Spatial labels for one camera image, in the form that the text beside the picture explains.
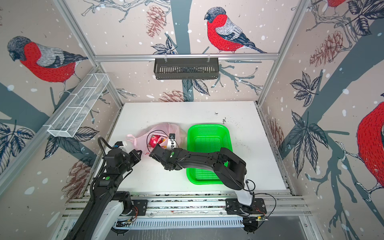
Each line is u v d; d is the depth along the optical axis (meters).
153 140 0.89
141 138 0.83
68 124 0.71
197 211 0.73
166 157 0.62
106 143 0.69
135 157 0.71
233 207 0.73
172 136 0.74
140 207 0.73
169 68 0.95
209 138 1.01
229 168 0.47
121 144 0.74
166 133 0.73
